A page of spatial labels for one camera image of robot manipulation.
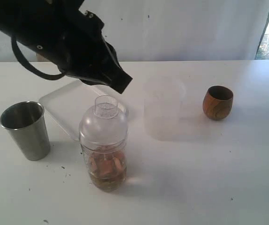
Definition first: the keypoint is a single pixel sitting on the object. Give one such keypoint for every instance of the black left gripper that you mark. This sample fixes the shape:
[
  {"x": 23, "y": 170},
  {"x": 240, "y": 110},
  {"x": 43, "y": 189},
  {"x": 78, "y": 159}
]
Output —
[{"x": 74, "y": 42}]

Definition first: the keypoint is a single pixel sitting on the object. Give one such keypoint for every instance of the clear plastic shaker lid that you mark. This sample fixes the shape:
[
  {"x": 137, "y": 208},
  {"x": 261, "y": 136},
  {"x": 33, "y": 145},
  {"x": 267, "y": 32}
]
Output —
[{"x": 103, "y": 126}]

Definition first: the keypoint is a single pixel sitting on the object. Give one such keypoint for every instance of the clear plastic tumbler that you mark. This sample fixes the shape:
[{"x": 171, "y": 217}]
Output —
[{"x": 106, "y": 185}]

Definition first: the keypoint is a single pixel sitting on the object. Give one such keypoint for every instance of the stainless steel cup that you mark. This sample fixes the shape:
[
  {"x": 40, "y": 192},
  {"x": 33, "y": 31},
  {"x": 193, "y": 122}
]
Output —
[{"x": 26, "y": 125}]

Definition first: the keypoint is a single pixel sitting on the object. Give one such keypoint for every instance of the small brown wooden cup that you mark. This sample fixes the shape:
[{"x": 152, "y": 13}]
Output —
[{"x": 217, "y": 103}]

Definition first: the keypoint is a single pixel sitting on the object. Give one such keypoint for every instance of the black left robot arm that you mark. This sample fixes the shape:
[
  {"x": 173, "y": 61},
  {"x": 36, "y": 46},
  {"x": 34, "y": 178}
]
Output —
[{"x": 19, "y": 20}]

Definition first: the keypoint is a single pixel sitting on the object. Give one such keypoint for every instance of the translucent plastic measuring cup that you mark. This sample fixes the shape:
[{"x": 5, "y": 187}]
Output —
[{"x": 162, "y": 107}]

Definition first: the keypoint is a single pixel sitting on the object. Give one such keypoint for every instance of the white rectangular plastic tray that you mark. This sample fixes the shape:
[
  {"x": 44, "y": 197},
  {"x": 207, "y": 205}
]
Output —
[{"x": 67, "y": 104}]

